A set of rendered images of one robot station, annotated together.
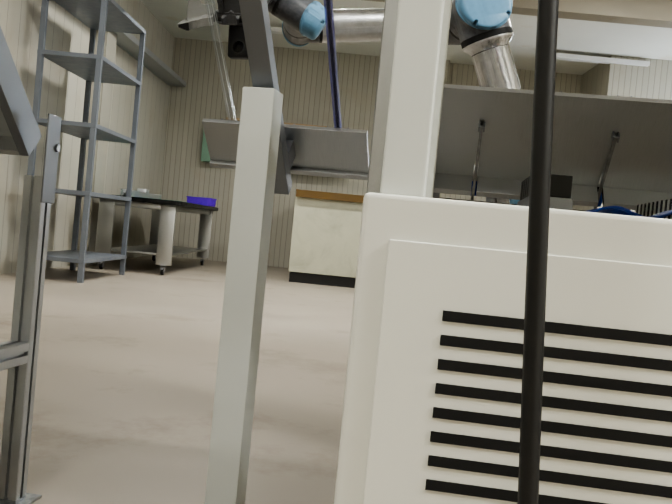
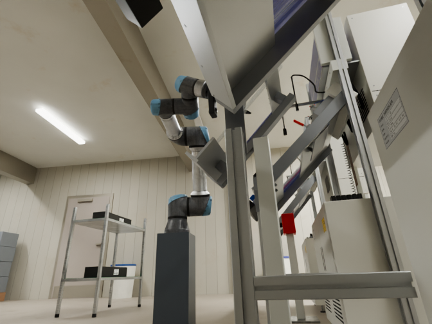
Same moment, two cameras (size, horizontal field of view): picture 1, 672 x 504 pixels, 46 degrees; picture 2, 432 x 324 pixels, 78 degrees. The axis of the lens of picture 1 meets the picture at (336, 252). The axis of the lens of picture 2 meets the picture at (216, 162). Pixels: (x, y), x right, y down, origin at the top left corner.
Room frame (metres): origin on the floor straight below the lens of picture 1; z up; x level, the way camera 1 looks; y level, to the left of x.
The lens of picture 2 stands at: (1.55, 1.16, 0.32)
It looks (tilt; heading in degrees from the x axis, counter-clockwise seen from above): 23 degrees up; 275
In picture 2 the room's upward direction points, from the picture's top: 2 degrees counter-clockwise
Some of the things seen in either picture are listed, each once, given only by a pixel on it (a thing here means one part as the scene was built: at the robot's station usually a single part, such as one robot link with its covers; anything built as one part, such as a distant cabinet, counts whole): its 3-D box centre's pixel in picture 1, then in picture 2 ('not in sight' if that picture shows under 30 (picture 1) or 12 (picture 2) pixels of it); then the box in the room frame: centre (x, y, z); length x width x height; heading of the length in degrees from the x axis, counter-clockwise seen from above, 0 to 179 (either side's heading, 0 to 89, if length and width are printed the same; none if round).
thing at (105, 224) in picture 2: not in sight; (108, 259); (3.18, -2.09, 0.55); 0.91 x 0.46 x 1.10; 82
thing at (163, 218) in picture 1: (163, 229); not in sight; (8.66, 1.89, 0.41); 2.31 x 0.91 x 0.83; 179
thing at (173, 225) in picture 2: not in sight; (177, 225); (1.94, -0.41, 0.60); 0.15 x 0.15 x 0.10
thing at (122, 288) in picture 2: not in sight; (121, 281); (3.97, -4.28, 0.30); 0.50 x 0.48 x 0.59; 0
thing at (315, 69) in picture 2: not in sight; (324, 78); (0.94, -0.36, 1.52); 0.51 x 0.13 x 0.27; 82
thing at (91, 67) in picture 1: (87, 143); not in sight; (6.64, 2.13, 1.10); 1.14 x 0.49 x 2.20; 179
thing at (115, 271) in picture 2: not in sight; (107, 272); (3.18, -2.09, 0.41); 0.57 x 0.17 x 0.11; 82
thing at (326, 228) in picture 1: (384, 243); not in sight; (9.49, -0.57, 0.48); 2.52 x 2.04 x 0.96; 179
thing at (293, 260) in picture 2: not in sight; (294, 263); (1.18, -1.18, 0.39); 0.24 x 0.24 x 0.78; 82
